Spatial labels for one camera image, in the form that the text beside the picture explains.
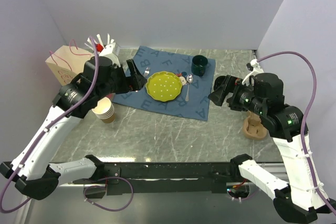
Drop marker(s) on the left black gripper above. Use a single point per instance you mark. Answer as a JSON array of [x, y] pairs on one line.
[[133, 83]]

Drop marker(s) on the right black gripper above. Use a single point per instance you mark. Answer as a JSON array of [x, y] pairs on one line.
[[231, 84]]

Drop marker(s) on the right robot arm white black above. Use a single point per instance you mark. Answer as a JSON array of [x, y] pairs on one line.
[[301, 198]]

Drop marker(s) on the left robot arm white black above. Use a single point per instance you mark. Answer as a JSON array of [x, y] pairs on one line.
[[33, 173]]

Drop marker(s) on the silver fork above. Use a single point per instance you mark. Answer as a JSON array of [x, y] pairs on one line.
[[147, 71]]

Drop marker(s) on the yellow-green dotted plate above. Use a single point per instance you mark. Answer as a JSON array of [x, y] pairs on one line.
[[163, 86]]

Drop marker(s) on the blue alphabet cloth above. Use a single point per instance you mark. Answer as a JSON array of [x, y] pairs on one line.
[[198, 105]]

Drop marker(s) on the silver spoon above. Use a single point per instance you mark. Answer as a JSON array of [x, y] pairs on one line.
[[189, 80]]

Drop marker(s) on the dark green mug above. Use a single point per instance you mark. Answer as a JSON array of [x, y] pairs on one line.
[[199, 64]]

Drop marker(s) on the cartoon mouse figurine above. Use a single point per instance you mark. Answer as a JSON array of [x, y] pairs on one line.
[[182, 77]]

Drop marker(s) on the stack of brown paper cups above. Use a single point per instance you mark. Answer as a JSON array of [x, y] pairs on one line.
[[104, 111]]

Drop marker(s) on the brown pulp cup carrier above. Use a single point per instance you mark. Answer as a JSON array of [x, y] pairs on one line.
[[253, 128]]

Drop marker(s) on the white wrapped straws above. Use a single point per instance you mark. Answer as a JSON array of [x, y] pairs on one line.
[[99, 44]]

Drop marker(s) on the pink paper gift bag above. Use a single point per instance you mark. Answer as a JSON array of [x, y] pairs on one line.
[[67, 62]]

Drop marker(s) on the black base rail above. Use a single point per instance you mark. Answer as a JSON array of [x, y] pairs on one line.
[[166, 177]]

